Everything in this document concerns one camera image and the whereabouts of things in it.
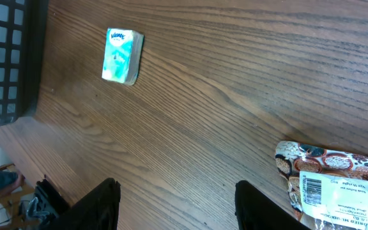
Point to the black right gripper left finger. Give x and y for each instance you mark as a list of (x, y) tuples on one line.
[(98, 210)]

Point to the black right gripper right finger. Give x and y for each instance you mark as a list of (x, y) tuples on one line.
[(255, 211)]

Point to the brown beige snack pouch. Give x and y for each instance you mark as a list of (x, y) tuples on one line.
[(328, 189)]

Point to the small teal tissue pack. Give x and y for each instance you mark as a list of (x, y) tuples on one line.
[(122, 56)]

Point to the grey plastic mesh basket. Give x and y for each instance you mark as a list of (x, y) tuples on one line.
[(22, 35)]

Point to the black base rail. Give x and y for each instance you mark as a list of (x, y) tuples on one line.
[(47, 204)]

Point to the wooden chair frame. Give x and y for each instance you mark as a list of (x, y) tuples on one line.
[(11, 202)]

